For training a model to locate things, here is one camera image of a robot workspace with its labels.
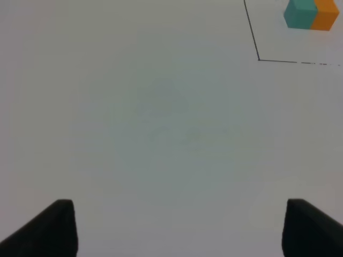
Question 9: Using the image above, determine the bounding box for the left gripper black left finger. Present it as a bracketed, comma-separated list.
[1, 199, 79, 256]

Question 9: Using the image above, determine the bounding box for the orange template block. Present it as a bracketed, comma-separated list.
[310, 0, 340, 31]

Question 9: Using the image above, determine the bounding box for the teal template block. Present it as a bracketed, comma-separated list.
[284, 0, 318, 29]

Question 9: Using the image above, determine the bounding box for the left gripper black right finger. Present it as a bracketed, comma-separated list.
[281, 199, 342, 257]

